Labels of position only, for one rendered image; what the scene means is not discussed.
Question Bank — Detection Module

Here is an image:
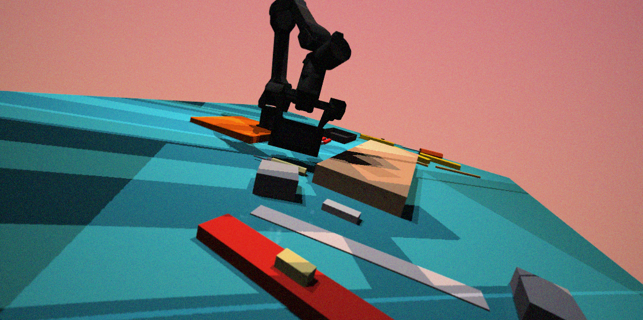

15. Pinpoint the tan wooden floor panel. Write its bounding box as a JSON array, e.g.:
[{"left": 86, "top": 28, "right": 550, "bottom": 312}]
[{"left": 312, "top": 140, "right": 419, "bottom": 218}]

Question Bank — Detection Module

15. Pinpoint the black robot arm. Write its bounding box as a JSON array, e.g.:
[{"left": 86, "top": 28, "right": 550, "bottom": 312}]
[{"left": 256, "top": 0, "right": 351, "bottom": 130}]

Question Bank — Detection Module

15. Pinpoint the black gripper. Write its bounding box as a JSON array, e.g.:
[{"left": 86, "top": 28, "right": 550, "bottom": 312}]
[{"left": 264, "top": 69, "right": 346, "bottom": 140}]

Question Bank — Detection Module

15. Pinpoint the yellow flat bar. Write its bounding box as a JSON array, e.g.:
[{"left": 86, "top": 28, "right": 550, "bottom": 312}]
[
  {"left": 420, "top": 153, "right": 461, "bottom": 170},
  {"left": 360, "top": 134, "right": 394, "bottom": 146},
  {"left": 417, "top": 155, "right": 431, "bottom": 164}
]

